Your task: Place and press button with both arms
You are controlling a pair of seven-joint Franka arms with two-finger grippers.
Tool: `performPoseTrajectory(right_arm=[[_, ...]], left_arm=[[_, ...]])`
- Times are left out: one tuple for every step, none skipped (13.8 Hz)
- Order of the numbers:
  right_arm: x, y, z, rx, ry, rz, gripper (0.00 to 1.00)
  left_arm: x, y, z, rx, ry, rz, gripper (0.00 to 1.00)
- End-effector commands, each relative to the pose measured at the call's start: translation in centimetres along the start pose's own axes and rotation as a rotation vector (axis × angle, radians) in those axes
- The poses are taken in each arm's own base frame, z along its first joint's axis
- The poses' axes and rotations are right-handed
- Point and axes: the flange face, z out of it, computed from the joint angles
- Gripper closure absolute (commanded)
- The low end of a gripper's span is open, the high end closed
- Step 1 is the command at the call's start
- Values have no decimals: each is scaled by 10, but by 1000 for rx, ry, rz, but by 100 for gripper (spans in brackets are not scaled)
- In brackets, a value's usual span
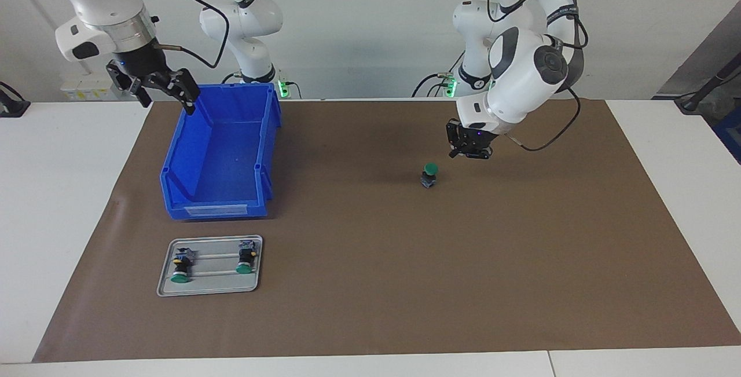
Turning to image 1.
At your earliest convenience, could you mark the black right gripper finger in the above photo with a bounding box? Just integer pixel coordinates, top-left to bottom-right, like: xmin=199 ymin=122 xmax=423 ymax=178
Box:
xmin=145 ymin=68 xmax=201 ymax=115
xmin=106 ymin=60 xmax=153 ymax=108

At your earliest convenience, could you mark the blue plastic storage bin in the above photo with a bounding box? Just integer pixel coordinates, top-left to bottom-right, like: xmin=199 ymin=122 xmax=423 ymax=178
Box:
xmin=160 ymin=83 xmax=283 ymax=220

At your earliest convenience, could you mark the brown table mat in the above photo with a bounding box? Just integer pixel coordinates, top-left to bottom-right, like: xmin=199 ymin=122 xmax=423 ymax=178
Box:
xmin=32 ymin=99 xmax=741 ymax=363

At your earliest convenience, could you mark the grey metal tray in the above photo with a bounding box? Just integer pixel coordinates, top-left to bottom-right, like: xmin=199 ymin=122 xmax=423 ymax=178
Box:
xmin=156 ymin=235 xmax=263 ymax=297

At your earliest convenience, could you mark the black stand with pole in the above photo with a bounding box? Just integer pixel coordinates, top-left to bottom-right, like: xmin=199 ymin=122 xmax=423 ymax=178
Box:
xmin=674 ymin=53 xmax=741 ymax=114

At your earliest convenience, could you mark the blue crate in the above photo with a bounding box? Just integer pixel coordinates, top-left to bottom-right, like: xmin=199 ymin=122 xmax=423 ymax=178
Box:
xmin=712 ymin=105 xmax=741 ymax=164

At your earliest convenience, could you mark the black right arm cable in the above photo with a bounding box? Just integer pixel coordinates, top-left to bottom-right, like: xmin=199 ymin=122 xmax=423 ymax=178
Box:
xmin=136 ymin=0 xmax=230 ymax=69

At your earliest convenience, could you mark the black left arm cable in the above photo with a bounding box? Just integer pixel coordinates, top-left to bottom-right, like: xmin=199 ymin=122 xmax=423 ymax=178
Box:
xmin=488 ymin=0 xmax=588 ymax=152

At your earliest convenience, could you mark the white wall socket box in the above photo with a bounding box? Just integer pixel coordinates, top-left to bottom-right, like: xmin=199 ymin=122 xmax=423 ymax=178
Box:
xmin=61 ymin=72 xmax=135 ymax=101

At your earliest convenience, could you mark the black arm base cable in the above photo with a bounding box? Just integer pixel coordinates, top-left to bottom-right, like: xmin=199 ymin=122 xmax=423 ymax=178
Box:
xmin=412 ymin=47 xmax=467 ymax=98

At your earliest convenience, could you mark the black clamp mount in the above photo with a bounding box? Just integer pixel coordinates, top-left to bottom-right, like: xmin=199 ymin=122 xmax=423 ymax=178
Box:
xmin=0 ymin=82 xmax=31 ymax=118

